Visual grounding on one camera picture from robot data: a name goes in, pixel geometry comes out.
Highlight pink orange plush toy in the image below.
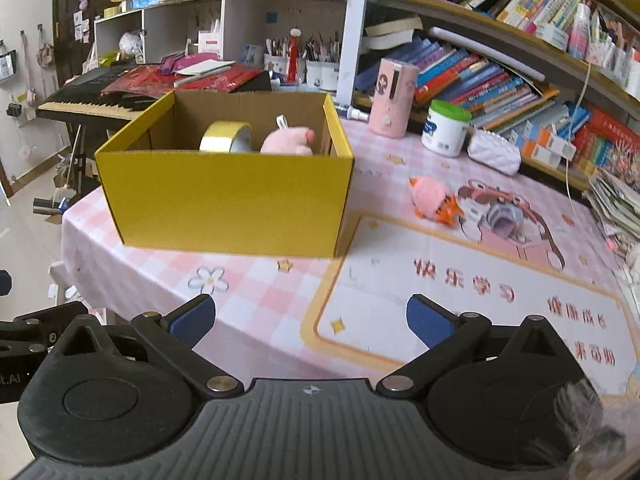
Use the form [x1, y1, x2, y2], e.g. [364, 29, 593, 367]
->
[409, 176, 464, 226]

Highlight yellow tape roll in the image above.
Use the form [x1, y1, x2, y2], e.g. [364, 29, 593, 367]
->
[198, 120, 253, 154]

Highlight pink checkered tablecloth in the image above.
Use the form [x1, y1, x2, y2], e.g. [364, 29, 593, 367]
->
[62, 122, 639, 396]

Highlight yellow cardboard box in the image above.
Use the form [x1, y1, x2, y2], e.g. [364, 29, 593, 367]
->
[96, 90, 355, 258]

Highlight white quilted pouch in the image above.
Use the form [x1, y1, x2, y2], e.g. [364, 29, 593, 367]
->
[468, 129, 522, 176]

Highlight white jar green lid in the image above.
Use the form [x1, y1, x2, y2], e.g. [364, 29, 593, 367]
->
[421, 100, 472, 158]

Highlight stack of papers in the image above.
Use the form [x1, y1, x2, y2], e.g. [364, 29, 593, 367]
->
[584, 169, 639, 282]

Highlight pink humidifier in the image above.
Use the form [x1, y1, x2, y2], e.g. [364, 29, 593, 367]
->
[369, 58, 419, 139]

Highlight black electronic keyboard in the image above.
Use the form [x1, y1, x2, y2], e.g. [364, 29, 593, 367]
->
[36, 63, 164, 125]

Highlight red paper pile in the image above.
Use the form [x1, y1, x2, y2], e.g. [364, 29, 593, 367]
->
[101, 62, 269, 98]

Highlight white pen holder cups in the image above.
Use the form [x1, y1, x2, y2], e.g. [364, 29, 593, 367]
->
[264, 53, 340, 92]

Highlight white charging cable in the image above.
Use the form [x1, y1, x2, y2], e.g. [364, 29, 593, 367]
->
[563, 0, 594, 196]

